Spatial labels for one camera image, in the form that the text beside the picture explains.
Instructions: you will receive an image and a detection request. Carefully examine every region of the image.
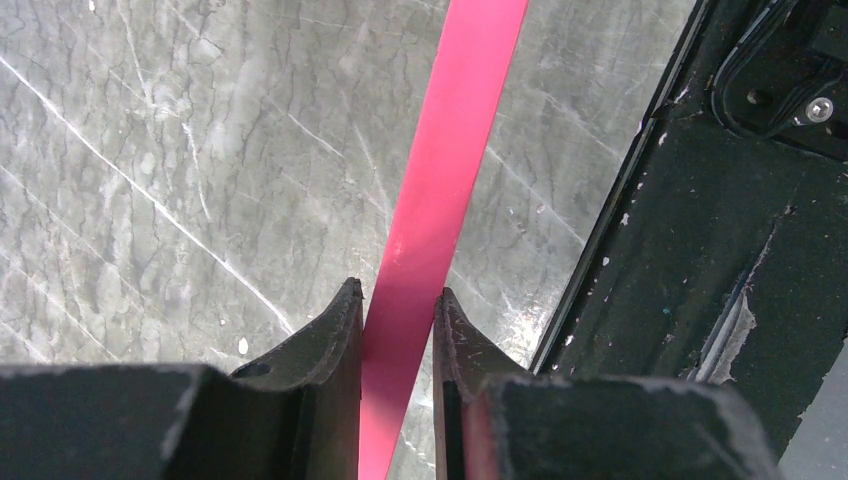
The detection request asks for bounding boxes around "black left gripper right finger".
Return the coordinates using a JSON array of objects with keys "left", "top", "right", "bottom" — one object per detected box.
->
[{"left": 433, "top": 289, "right": 779, "bottom": 479}]

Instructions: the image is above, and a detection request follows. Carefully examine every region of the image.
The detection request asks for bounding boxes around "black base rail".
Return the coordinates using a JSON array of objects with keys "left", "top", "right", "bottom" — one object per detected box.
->
[{"left": 531, "top": 1, "right": 847, "bottom": 452}]

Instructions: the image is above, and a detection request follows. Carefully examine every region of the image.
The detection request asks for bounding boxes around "pink wooden photo frame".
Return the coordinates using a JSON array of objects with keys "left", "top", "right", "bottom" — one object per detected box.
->
[{"left": 358, "top": 0, "right": 527, "bottom": 479}]

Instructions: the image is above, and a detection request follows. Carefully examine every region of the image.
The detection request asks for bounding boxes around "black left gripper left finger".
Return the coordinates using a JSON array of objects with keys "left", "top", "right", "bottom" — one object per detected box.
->
[{"left": 1, "top": 278, "right": 363, "bottom": 479}]

